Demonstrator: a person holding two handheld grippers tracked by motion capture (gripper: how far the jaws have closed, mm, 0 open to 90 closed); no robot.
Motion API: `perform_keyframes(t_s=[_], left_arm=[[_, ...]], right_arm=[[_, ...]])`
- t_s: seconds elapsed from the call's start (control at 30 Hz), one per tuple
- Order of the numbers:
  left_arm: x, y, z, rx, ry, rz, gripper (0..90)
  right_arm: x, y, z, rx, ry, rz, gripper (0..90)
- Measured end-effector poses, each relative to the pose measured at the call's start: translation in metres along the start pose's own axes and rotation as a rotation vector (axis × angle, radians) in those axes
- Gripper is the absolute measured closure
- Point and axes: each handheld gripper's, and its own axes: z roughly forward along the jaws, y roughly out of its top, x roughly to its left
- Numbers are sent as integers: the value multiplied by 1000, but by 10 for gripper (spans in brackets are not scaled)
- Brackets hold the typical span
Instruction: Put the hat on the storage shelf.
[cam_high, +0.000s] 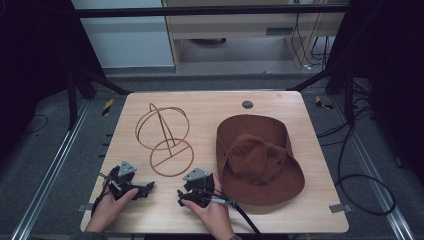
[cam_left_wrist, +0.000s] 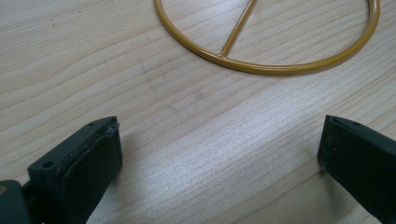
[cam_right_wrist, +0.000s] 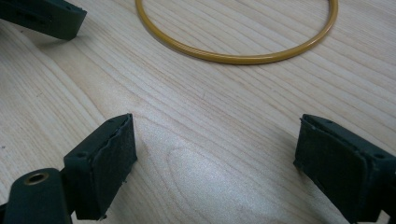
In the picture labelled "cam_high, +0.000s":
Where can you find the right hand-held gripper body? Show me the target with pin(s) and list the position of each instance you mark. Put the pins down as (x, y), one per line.
(200, 186)

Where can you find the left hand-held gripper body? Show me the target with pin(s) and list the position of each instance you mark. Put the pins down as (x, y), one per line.
(120, 181)

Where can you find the brown brimmed hat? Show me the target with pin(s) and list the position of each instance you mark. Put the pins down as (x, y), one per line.
(256, 156)

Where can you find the person's left hand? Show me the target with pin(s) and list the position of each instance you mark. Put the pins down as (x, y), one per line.
(106, 211)

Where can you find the person's right hand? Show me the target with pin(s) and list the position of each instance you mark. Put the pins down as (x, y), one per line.
(216, 216)

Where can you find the yellow black striped tape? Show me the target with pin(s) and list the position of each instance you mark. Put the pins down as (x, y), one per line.
(107, 106)

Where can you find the grey round table grommet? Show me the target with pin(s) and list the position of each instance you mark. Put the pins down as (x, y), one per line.
(247, 104)

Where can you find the black metal stand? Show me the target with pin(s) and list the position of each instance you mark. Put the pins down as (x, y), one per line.
(71, 100)
(349, 96)

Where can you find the white cabinet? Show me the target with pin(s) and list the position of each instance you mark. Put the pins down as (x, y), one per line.
(126, 40)

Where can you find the dark curtain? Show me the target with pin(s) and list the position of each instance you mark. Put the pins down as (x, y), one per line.
(33, 66)
(390, 83)

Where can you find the light wooden desk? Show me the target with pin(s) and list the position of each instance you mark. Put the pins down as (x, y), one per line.
(233, 26)

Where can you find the grey metal table bracket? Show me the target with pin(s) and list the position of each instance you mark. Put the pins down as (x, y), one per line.
(340, 208)
(85, 207)

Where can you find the aluminium floor rail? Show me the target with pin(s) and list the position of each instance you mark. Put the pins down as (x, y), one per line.
(376, 183)
(50, 176)

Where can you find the black horizontal frame bar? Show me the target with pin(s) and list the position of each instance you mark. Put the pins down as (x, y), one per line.
(200, 11)

